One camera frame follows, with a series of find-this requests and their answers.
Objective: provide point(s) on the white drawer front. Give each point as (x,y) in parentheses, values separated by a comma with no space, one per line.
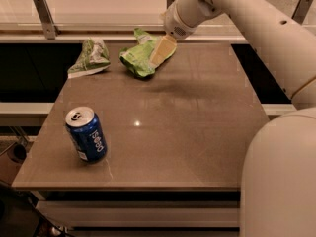
(139,214)

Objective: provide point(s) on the green rice chip bag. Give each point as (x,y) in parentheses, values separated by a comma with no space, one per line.
(136,58)

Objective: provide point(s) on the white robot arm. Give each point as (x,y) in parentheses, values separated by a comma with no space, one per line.
(278,187)

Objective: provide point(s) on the left metal railing bracket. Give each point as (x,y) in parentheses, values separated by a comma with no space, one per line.
(50,30)

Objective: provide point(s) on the right metal railing bracket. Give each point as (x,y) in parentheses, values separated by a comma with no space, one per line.
(301,10)

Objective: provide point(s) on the blue pepsi can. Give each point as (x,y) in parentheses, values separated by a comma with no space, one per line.
(85,131)

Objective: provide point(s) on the crumpled green white chip bag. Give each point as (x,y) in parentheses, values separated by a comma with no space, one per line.
(94,58)

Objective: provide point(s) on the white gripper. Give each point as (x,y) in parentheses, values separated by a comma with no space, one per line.
(175,24)

